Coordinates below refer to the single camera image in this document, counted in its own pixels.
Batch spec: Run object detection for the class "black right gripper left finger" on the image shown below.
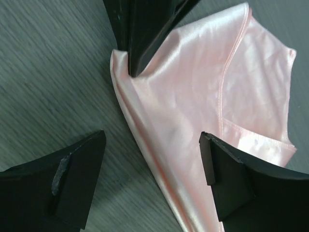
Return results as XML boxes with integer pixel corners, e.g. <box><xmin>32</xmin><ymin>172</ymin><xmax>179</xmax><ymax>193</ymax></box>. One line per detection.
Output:
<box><xmin>0</xmin><ymin>130</ymin><xmax>106</xmax><ymax>232</ymax></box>

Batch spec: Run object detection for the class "pink satin napkin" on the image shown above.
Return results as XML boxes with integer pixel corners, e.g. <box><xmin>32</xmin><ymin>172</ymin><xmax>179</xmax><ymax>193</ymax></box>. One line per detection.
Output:
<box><xmin>110</xmin><ymin>3</ymin><xmax>296</xmax><ymax>232</ymax></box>

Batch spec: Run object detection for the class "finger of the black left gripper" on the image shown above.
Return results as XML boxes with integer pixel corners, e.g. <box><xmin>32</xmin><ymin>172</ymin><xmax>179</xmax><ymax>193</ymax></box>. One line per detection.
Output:
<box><xmin>128</xmin><ymin>0</ymin><xmax>199</xmax><ymax>77</ymax></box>
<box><xmin>103</xmin><ymin>0</ymin><xmax>131</xmax><ymax>51</ymax></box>

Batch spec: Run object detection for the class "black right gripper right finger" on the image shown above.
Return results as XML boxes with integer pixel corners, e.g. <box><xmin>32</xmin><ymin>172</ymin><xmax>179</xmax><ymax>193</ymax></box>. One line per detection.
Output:
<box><xmin>199</xmin><ymin>132</ymin><xmax>309</xmax><ymax>232</ymax></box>

